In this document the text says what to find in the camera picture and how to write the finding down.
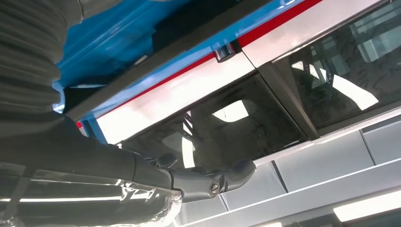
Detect blue metal shelf rack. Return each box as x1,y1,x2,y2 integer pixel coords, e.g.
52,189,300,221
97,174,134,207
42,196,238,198
53,0,309,145

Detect black cylindrical post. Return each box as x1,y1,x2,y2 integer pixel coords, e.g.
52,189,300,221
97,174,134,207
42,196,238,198
214,42,237,63

